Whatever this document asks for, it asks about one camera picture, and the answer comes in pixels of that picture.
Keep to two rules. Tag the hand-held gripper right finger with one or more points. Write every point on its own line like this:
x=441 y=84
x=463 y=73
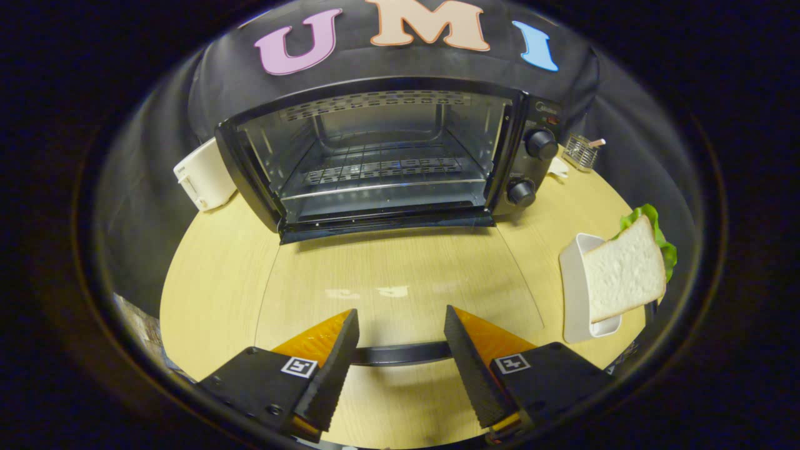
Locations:
x=475 y=375

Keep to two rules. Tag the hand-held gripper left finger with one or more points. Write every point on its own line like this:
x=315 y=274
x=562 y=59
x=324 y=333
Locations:
x=328 y=375

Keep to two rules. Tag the lettuce sandwich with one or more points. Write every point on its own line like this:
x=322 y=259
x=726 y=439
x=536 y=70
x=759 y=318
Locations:
x=625 y=275

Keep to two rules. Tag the black toaster oven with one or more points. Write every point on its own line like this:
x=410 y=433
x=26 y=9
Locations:
x=531 y=169

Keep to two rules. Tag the white toaster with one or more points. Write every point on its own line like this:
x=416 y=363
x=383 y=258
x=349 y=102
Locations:
x=203 y=175

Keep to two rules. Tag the white rectangular tray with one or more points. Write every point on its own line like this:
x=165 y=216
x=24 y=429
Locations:
x=572 y=294

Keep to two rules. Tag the black backdrop cloth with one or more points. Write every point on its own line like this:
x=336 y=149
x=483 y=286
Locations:
x=156 y=175

